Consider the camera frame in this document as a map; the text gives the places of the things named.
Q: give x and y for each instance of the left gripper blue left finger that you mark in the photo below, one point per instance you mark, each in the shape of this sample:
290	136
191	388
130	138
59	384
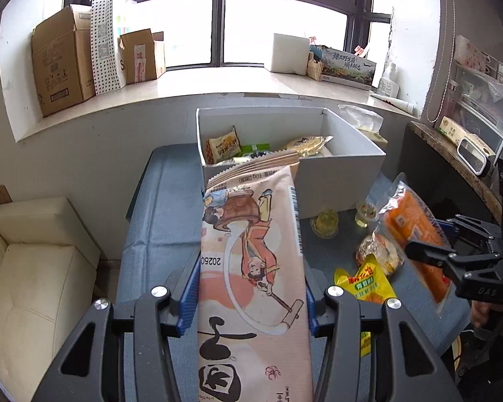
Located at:
184	288

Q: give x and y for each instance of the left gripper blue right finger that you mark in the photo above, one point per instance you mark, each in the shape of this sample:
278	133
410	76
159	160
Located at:
319	314

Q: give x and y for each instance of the long pink illustrated snack pack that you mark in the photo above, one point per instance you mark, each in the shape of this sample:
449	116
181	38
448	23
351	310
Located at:
253	336

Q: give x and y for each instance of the orange cake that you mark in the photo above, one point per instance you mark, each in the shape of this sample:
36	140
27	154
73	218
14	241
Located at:
407	218

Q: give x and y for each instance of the beige orange plaid snack pack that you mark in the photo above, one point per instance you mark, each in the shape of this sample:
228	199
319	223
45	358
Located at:
222	148

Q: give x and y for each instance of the person's right hand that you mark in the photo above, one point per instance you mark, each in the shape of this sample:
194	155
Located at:
482	312

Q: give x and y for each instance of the yellow snack packet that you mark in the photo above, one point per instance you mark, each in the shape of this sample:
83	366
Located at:
369	283

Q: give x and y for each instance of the blue table cloth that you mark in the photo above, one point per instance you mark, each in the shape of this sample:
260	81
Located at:
166	228

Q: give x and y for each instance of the clear yellow jelly cup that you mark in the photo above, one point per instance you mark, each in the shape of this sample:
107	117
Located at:
326	224

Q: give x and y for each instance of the clear wrapped bun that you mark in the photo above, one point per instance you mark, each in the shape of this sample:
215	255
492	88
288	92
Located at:
386	252

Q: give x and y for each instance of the white digital clock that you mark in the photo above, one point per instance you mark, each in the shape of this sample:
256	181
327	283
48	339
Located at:
474	157

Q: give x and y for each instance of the jelly cup with label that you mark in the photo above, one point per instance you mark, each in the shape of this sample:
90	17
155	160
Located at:
366	213

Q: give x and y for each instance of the beige green carton box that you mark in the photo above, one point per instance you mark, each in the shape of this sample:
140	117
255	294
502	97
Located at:
454	132

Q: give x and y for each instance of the white storage box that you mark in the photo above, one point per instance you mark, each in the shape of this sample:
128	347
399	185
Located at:
337	181

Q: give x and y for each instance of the cream sofa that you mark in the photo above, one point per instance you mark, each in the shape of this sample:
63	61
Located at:
48	267

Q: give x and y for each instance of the round cracker pack in box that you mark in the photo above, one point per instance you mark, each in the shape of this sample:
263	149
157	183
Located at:
307	146

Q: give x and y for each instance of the white tube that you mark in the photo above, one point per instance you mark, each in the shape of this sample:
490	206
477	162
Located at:
400	104

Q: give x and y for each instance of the green snack packet in box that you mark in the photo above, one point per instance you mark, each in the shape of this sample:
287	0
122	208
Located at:
255	150

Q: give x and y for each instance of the clear plastic drawer organizer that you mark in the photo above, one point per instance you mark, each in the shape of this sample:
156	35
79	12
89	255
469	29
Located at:
474	98

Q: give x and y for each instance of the tissue pack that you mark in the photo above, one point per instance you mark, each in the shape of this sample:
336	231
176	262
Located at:
365	121

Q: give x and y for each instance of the white pump bottle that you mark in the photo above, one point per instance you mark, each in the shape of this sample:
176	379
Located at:
388	85

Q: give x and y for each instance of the printed landscape gift box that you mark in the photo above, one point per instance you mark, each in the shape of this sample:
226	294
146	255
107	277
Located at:
342	67

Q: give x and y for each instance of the white foam box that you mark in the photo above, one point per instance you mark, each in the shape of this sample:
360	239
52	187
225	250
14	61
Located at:
287	54

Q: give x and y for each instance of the white polka dot paper bag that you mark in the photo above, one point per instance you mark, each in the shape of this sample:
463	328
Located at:
109	20

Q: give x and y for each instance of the small open cardboard box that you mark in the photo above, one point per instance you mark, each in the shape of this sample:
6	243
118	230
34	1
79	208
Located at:
143	55

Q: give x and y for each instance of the large brown cardboard box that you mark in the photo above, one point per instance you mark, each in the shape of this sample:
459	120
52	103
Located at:
61	59

